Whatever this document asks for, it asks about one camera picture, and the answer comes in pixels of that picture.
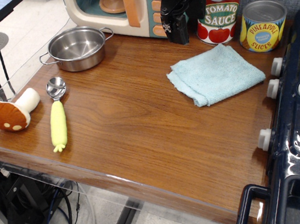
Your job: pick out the clear acrylic table guard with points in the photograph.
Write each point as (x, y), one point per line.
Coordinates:
(129, 130)

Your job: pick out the stainless steel pot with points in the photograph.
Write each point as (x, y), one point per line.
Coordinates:
(78, 48)

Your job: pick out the tomato sauce can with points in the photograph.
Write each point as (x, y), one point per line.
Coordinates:
(218, 25)

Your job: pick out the toy microwave oven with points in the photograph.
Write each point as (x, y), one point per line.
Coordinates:
(124, 17)

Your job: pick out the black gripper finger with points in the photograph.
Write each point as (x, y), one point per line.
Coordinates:
(196, 12)
(175, 25)

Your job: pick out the light blue towel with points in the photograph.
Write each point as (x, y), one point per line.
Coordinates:
(214, 75)

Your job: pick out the pineapple slices can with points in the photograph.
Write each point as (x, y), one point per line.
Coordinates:
(262, 25)

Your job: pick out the brown plush mushroom toy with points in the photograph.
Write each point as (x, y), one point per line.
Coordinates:
(16, 116)

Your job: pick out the metal spoon yellow plush handle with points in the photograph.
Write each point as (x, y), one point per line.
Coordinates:
(56, 88)

